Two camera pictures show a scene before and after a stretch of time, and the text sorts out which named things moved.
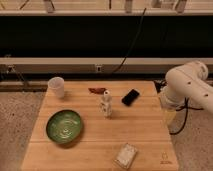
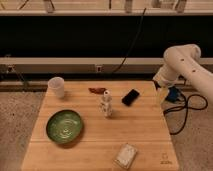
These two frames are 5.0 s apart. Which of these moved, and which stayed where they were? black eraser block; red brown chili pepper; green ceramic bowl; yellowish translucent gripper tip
Moved: yellowish translucent gripper tip
Stayed: black eraser block; red brown chili pepper; green ceramic bowl
